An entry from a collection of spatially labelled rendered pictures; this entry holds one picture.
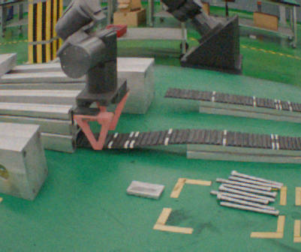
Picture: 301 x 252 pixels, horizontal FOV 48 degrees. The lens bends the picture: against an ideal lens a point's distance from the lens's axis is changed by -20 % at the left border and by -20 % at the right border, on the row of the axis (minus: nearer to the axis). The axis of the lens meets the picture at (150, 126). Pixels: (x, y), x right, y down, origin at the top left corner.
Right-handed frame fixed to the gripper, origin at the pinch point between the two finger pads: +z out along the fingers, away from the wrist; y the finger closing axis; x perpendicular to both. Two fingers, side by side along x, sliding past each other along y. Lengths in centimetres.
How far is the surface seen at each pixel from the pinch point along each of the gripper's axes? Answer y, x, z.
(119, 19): -494, -152, 68
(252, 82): -42, 29, 2
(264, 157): 1.9, 30.0, 1.1
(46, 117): 4.1, -10.2, -4.6
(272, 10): -759, 128, 55
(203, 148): 1.9, 18.0, 0.0
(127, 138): -0.7, 4.2, 0.6
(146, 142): 1.4, 8.1, 0.0
